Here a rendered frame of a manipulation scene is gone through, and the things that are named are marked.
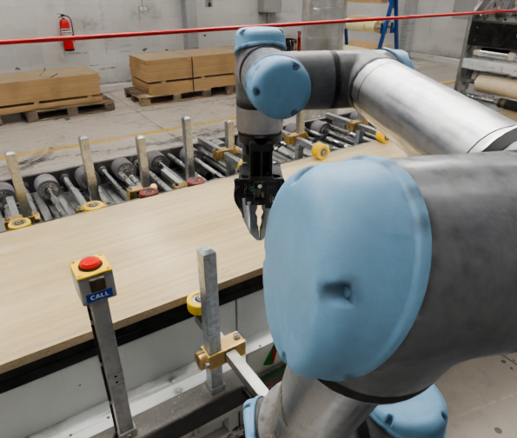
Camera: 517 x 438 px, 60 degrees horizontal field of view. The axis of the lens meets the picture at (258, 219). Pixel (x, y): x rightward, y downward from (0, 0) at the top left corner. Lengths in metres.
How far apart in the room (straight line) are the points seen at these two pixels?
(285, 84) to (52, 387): 1.09
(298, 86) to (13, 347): 1.03
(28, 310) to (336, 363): 1.28
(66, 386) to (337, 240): 1.27
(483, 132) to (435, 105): 0.07
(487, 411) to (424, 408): 1.81
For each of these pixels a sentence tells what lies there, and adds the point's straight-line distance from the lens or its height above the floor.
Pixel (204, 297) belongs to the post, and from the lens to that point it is 1.12.
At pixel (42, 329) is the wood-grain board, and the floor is 0.90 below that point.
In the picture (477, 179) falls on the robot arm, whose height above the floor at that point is 1.65.
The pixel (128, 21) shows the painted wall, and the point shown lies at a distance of 8.41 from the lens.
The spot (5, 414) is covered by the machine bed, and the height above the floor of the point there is 0.73.
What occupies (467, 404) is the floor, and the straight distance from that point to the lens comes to 2.43.
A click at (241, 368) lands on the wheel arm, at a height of 0.84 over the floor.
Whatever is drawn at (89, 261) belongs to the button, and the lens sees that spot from 0.96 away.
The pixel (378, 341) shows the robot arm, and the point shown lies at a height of 1.59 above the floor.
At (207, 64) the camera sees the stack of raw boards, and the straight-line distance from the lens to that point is 7.57.
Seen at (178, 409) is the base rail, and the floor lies 0.70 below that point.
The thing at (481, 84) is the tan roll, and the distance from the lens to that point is 3.76.
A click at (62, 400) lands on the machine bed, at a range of 1.45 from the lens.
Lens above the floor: 1.73
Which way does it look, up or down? 28 degrees down
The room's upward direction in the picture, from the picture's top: straight up
